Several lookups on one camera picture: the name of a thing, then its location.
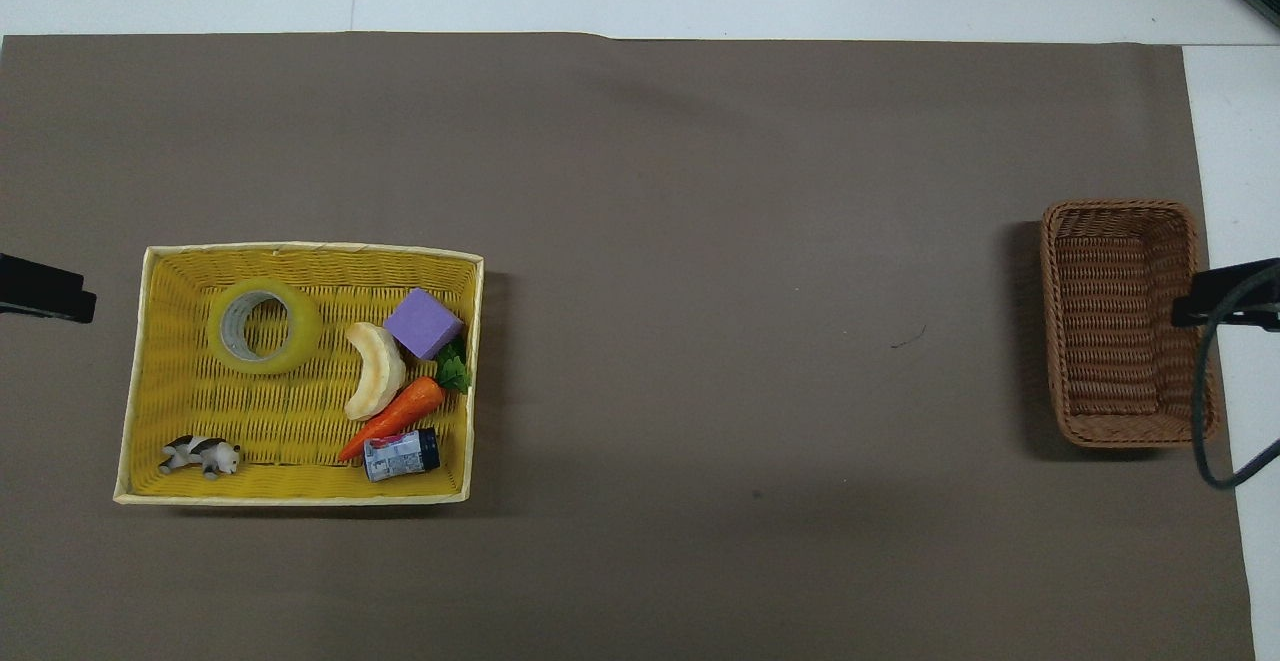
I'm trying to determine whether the yellow woven basket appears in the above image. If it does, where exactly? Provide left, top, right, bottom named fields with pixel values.
left=113, top=243, right=486, bottom=507

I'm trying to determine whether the clear yellowish tape roll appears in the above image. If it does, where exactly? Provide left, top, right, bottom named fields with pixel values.
left=206, top=279, right=323, bottom=376

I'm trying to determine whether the brown wicker basket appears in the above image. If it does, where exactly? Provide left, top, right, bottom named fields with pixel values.
left=1039, top=200, right=1221, bottom=449

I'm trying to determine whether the purple foam block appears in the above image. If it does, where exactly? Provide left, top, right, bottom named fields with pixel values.
left=383, top=288, right=465, bottom=361

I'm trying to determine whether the toy orange carrot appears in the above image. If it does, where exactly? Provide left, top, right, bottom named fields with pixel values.
left=338, top=341, right=473, bottom=463

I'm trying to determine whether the toy banana piece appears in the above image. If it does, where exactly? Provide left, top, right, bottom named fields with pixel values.
left=344, top=322, right=407, bottom=421

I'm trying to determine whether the small labelled bottle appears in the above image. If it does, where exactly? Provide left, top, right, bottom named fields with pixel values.
left=363, top=428, right=441, bottom=483

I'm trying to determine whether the black and white toy cow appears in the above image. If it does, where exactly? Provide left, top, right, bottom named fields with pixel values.
left=158, top=435, right=242, bottom=481

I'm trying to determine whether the black stand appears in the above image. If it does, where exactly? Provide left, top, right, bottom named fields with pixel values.
left=1171, top=259, right=1280, bottom=332
left=0, top=253, right=98, bottom=324

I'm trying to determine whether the black cable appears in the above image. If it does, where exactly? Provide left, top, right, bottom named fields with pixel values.
left=1190, top=271, right=1280, bottom=490

